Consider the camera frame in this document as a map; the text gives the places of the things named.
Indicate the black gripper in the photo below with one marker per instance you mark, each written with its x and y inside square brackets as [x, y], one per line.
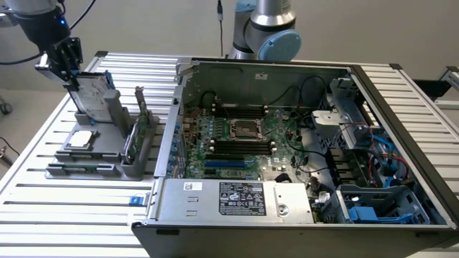
[65, 57]

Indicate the hard disk with blue carrier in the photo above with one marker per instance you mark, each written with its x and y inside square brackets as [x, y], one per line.
[91, 95]

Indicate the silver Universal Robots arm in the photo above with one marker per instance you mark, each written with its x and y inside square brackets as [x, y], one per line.
[265, 24]

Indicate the blue disk bay latch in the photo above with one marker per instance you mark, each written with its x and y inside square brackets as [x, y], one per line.
[363, 214]

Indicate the grey disk bay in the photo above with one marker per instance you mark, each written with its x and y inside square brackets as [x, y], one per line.
[391, 199]

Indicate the grey parts rack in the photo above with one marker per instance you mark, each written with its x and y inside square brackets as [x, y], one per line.
[115, 126]

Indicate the silver CPU chip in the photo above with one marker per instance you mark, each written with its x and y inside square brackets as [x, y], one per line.
[83, 139]

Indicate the green graphics card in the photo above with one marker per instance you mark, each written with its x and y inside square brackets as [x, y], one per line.
[139, 126]

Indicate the green RAM stick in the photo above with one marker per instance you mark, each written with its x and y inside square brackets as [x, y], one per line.
[80, 167]

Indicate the black RAM slot bank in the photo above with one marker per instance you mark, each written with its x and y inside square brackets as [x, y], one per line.
[240, 110]
[243, 146]

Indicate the blue case latch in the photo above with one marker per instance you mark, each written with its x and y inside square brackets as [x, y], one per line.
[137, 200]

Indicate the CPU socket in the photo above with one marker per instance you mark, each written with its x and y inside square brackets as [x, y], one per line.
[247, 129]

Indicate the black expansion slot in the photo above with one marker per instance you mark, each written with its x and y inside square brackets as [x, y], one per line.
[224, 157]

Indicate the blue expansion slot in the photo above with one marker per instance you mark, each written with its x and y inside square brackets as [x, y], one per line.
[225, 163]

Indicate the silver power supply unit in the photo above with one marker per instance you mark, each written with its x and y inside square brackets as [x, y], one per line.
[200, 201]

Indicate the green motherboard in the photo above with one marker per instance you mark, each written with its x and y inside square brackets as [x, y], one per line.
[279, 139]

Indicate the black motherboard heatsink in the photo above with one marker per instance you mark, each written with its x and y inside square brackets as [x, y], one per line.
[275, 177]

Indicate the silver drive cage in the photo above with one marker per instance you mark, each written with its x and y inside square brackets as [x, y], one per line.
[344, 113]

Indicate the open black PC case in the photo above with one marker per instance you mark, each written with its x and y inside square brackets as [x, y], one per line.
[287, 239]

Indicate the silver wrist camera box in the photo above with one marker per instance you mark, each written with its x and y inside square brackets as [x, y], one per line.
[44, 67]

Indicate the aluminium side table frame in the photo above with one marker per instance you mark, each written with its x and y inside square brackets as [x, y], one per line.
[448, 88]

